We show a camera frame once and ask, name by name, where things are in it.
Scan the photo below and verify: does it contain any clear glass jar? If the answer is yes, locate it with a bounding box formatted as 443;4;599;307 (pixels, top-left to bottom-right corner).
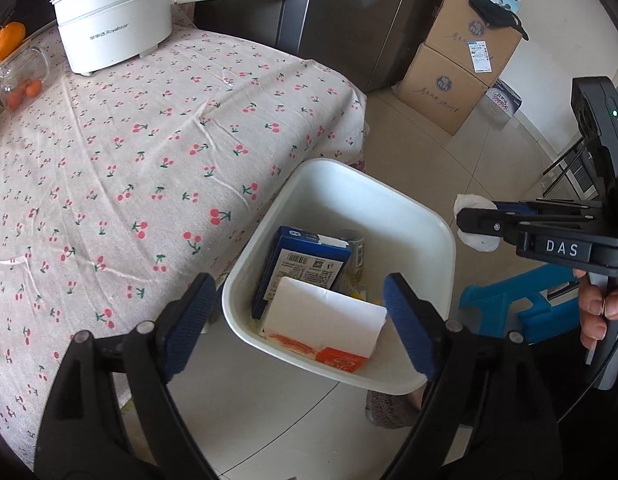
0;46;50;111

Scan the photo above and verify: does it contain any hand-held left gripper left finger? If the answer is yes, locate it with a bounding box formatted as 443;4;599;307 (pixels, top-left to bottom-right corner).
34;272;225;480

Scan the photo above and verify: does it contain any white plastic bin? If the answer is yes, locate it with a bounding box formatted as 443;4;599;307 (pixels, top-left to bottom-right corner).
221;158;457;395

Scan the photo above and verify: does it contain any blue plastic stool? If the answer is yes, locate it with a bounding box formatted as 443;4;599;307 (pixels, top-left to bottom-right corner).
459;262;590;348

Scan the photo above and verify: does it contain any large orange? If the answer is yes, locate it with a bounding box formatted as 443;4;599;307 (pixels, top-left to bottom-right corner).
0;22;27;61

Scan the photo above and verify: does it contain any blue cardboard box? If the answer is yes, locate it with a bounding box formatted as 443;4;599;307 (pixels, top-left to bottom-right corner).
251;226;352;321

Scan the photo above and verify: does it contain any person's right hand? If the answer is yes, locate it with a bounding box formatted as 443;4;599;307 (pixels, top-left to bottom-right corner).
574;267;618;363

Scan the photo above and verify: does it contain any black cable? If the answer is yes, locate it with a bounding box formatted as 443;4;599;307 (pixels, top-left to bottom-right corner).
554;340;618;428

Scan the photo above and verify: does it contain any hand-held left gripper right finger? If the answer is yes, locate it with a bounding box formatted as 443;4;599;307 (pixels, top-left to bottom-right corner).
383;272;570;480

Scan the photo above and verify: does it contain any cherry print tablecloth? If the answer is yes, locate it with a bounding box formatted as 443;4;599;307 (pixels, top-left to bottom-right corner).
0;0;367;461

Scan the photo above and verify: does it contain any white and orange carton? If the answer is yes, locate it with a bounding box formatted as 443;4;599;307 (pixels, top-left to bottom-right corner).
261;276;388;373

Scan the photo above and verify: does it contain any grey refrigerator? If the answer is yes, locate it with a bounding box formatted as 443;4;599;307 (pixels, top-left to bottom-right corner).
276;0;465;93

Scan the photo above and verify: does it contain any black pouch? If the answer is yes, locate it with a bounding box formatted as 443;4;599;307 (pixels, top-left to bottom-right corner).
469;0;530;41

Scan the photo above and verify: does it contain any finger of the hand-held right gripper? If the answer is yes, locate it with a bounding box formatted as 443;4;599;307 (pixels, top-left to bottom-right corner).
490;199;602;217
456;206;545;248

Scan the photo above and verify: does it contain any white electric cooking pot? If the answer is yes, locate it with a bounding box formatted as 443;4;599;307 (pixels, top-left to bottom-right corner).
50;0;282;77

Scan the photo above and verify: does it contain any clear plastic bottle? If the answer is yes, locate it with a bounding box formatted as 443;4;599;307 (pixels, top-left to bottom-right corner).
339;230;367;291

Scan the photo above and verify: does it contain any grey shoe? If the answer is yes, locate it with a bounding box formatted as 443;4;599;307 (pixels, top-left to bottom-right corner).
365;390;425;428

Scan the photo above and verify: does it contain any metal frame chair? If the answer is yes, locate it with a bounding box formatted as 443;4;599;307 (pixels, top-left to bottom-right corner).
542;142;600;198

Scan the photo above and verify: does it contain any purple tissue box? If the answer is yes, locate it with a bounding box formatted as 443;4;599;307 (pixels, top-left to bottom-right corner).
482;80;522;118

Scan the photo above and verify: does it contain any white tissue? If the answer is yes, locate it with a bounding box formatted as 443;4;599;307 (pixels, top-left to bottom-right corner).
453;192;501;253

